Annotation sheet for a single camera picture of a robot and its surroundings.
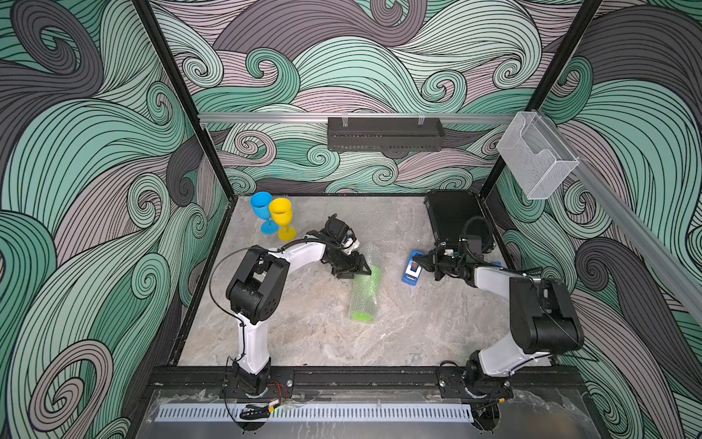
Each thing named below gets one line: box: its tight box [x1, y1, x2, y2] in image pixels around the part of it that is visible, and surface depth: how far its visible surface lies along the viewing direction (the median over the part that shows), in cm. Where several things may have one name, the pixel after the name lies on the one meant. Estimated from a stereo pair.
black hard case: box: [424, 190, 496, 254], surface depth 116 cm
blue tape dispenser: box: [402, 249, 425, 287], surface depth 94 cm
